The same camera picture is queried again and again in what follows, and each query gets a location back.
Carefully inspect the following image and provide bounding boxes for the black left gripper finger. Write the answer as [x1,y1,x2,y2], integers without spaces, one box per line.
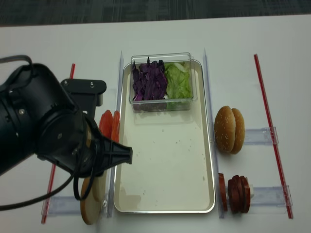
[96,136,133,176]

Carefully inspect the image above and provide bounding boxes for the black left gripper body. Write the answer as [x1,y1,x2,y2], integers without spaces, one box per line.
[36,106,104,177]

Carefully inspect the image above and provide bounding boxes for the bun slice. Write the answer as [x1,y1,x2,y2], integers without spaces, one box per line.
[80,178,103,225]
[92,170,107,202]

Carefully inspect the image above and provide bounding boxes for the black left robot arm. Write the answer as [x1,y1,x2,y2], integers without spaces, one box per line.
[0,64,133,178]

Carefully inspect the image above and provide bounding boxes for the outer tomato slice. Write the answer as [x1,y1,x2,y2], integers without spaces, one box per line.
[99,110,113,138]

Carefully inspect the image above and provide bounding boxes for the tomato slice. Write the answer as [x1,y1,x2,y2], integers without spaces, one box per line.
[99,110,113,138]
[111,111,120,142]

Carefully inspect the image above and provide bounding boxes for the inner tomato slice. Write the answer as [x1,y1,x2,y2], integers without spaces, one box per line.
[111,111,120,142]

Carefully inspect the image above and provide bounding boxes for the green lettuce leaves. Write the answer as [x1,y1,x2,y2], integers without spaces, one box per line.
[165,62,192,110]

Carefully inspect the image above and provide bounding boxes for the single meat patty slice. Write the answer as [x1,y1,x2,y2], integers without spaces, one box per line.
[218,173,227,212]

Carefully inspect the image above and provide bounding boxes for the stacked meat patty slices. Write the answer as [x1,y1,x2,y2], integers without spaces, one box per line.
[228,175,251,214]

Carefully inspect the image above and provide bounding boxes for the left clear long divider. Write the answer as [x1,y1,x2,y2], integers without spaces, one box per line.
[105,51,124,218]

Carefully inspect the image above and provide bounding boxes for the cream metal tray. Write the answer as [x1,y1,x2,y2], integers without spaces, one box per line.
[114,61,215,214]

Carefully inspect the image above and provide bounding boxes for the left front clear pusher track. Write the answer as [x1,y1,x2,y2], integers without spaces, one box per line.
[40,193,109,216]

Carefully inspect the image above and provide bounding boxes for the clear pusher track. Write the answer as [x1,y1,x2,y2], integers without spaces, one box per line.
[248,185,293,215]
[244,127,278,145]
[40,193,109,216]

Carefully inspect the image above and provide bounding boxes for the purple cabbage shreds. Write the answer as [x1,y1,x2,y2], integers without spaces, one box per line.
[132,59,168,112]

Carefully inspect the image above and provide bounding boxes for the clear plastic container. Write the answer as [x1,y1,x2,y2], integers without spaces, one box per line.
[129,52,197,113]

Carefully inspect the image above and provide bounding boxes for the inner sesame bun top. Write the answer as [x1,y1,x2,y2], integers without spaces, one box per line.
[214,106,236,153]

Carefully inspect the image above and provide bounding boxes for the sesame bun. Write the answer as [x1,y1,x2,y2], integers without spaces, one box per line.
[214,106,236,153]
[231,108,245,154]

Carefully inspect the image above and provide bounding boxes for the outer sesame bun top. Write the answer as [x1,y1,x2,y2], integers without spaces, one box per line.
[231,108,245,154]

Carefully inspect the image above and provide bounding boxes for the right rear clear pusher track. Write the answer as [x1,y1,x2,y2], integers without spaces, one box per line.
[244,127,278,145]

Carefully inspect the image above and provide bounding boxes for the right front clear pusher track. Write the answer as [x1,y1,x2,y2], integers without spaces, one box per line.
[248,185,293,215]

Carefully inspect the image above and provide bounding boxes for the black cable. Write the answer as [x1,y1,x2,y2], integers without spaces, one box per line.
[0,54,98,212]

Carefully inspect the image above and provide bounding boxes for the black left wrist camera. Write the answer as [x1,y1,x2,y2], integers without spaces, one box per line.
[61,79,106,118]

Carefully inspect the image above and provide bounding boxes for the left red rail strip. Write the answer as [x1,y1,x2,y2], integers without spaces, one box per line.
[41,63,75,225]

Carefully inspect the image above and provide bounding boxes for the red rail strip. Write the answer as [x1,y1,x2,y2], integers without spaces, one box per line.
[254,54,294,219]
[41,63,75,225]

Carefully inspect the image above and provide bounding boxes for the right red rail strip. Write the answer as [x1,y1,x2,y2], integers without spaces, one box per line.
[254,54,294,219]

